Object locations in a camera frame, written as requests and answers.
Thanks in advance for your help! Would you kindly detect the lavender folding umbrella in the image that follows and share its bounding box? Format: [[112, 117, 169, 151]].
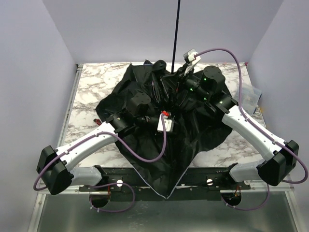
[[95, 0, 233, 199]]

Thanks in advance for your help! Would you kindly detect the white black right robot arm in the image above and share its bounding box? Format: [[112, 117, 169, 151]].
[[163, 65, 299, 186]]

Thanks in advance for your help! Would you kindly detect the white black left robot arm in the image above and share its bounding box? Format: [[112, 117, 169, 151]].
[[33, 93, 164, 195]]

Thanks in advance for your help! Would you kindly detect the red black cutter tool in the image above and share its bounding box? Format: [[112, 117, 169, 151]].
[[94, 119, 101, 125]]

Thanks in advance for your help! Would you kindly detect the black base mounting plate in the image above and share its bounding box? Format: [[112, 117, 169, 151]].
[[78, 164, 253, 201]]

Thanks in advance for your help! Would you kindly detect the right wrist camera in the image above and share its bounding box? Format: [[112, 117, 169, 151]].
[[183, 49, 201, 76]]

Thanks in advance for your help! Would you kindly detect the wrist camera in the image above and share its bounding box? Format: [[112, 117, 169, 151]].
[[157, 111, 174, 133], [183, 49, 201, 76]]

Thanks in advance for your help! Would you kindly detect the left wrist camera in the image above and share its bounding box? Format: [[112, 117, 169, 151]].
[[157, 111, 174, 133]]

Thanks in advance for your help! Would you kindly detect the aluminium frame rail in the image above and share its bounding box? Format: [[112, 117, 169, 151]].
[[28, 187, 79, 232]]

